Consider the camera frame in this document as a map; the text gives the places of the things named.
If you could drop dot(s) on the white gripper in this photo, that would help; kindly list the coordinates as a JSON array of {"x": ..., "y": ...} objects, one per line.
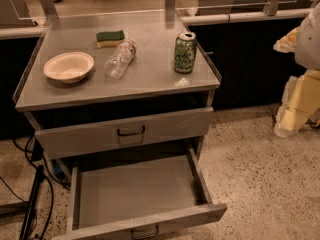
[{"x": 309, "y": 47}]

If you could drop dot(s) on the grey drawer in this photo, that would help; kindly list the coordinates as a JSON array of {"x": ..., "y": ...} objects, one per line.
[
  {"x": 116, "y": 134},
  {"x": 138, "y": 194}
]

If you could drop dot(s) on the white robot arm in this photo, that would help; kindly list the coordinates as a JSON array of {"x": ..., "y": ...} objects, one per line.
[{"x": 304, "y": 42}]

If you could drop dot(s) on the grey metal drawer cabinet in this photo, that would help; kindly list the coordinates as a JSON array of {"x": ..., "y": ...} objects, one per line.
[{"x": 107, "y": 82}]

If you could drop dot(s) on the grey top drawer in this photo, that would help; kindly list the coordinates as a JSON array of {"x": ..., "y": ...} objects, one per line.
[{"x": 116, "y": 134}]

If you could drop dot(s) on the green soda can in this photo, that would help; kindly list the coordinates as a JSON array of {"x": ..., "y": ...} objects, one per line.
[{"x": 185, "y": 52}]

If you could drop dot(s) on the clear plastic bottle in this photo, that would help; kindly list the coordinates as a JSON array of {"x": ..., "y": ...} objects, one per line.
[{"x": 120, "y": 59}]

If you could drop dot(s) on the green yellow sponge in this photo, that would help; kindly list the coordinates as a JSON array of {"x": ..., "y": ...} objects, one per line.
[{"x": 109, "y": 38}]

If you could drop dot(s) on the white paper bowl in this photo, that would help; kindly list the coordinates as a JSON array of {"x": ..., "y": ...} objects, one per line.
[{"x": 69, "y": 67}]

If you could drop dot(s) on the black stand leg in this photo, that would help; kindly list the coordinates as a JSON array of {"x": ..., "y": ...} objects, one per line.
[{"x": 29, "y": 214}]

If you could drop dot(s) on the white counter rail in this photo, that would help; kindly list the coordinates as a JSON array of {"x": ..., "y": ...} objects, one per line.
[{"x": 243, "y": 17}]

